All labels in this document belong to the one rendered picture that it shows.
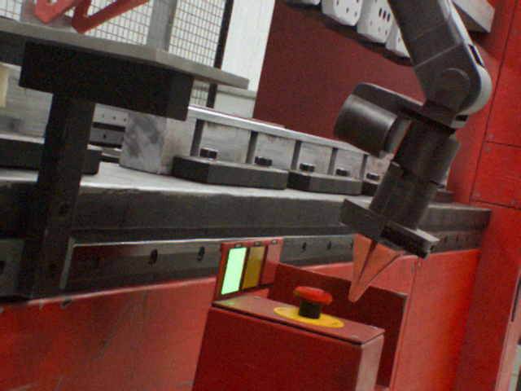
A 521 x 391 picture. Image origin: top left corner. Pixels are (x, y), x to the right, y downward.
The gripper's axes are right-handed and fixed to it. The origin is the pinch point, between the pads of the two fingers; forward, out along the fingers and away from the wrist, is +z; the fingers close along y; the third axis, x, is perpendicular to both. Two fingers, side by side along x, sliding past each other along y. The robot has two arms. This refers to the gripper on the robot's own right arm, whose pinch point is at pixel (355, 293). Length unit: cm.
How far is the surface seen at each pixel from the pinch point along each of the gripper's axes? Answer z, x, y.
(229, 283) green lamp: 3.2, 11.8, 10.0
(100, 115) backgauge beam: 1, -44, 57
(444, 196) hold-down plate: -6, -156, 16
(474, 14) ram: -50, -163, 31
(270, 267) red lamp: 2.2, -1.4, 10.2
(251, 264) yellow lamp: 1.5, 6.0, 10.4
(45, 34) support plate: -13.1, 38.9, 24.6
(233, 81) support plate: -15.9, 25.3, 14.0
